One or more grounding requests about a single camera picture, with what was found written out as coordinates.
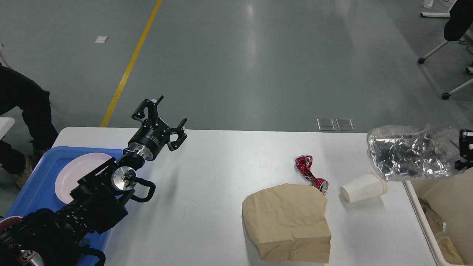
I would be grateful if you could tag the crushed red can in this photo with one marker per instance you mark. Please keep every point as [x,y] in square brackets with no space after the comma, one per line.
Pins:
[304,164]

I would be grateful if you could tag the pink mug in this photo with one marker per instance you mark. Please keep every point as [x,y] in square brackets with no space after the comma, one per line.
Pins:
[8,222]

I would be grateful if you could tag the person in black trousers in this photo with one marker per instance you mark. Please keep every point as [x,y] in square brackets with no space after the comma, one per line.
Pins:
[18,91]

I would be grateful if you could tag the brown paper in bin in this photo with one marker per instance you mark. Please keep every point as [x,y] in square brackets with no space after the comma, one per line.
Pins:
[448,250]

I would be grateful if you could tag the foil ball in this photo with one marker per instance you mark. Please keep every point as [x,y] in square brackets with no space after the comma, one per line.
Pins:
[403,153]

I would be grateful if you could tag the blue plastic tray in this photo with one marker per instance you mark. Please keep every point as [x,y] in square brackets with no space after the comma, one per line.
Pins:
[40,177]

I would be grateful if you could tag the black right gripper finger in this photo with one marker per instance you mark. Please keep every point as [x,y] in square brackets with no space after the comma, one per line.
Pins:
[465,150]

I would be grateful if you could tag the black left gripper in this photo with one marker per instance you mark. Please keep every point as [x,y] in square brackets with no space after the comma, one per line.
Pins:
[153,136]

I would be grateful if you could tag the beige plastic bin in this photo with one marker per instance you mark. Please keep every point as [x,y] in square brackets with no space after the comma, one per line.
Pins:
[452,199]

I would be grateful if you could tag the pink plastic plate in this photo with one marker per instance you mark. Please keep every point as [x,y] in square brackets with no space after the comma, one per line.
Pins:
[68,177]

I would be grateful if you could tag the clear floor plate left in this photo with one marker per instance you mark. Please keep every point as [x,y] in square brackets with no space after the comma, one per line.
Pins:
[325,124]

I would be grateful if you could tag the brown paper bag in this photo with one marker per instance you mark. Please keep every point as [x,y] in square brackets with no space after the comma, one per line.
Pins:
[288,223]

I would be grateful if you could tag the clear floor plate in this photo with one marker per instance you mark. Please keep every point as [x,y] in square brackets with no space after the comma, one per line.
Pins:
[325,124]
[345,124]

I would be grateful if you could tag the clear floor plate right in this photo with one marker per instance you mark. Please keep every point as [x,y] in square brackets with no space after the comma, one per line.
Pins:
[345,124]

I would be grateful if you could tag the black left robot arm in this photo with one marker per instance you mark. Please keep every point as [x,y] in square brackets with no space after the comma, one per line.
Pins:
[125,179]

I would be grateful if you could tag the white crumpled tissue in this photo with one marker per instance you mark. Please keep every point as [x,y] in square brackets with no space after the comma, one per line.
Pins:
[364,187]

